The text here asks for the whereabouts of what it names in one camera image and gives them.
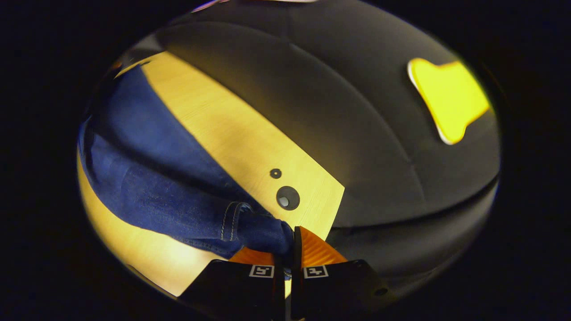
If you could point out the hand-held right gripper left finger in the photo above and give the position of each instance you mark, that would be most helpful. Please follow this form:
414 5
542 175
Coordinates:
232 290

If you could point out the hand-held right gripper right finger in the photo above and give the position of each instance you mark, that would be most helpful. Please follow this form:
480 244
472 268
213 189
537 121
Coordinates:
334 290

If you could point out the blue jeans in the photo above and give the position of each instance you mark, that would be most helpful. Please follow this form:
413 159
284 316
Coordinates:
156 187

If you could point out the large black table grommet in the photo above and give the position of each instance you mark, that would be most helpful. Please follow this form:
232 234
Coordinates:
287 198

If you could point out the small black table grommet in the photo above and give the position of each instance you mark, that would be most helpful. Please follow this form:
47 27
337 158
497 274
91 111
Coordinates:
275 173

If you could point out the black backdrop cloth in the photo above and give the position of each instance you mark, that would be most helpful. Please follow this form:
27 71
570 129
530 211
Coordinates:
334 111

